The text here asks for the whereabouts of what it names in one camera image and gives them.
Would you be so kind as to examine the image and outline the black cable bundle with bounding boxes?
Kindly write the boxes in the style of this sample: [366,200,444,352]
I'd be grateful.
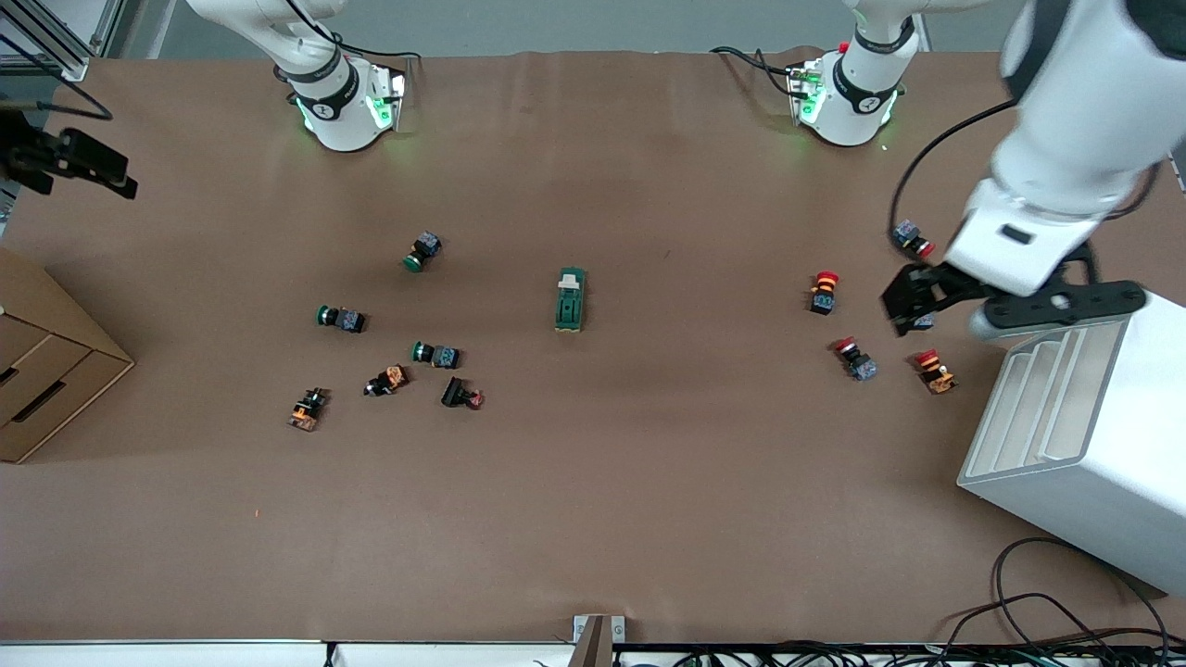
[612,637,1186,667]

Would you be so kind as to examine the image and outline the black looped cable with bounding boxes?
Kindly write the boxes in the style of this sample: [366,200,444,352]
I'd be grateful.
[990,536,1171,649]

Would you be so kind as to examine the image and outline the brown table cover mat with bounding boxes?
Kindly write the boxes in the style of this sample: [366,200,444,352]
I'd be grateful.
[0,48,1186,645]

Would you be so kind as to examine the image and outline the aluminium extrusion frame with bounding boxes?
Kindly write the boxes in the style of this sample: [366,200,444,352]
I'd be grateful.
[0,0,127,84]

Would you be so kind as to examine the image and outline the brown cardboard box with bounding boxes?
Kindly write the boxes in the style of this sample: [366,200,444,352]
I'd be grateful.
[0,248,136,464]

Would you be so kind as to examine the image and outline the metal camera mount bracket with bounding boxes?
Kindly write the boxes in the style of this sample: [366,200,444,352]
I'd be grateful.
[573,614,626,667]

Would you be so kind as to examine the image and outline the white plastic compartment bin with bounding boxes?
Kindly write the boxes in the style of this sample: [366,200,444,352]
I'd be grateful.
[957,290,1186,598]

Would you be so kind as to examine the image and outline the green terminal block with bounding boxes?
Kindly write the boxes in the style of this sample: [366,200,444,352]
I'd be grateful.
[555,267,587,334]

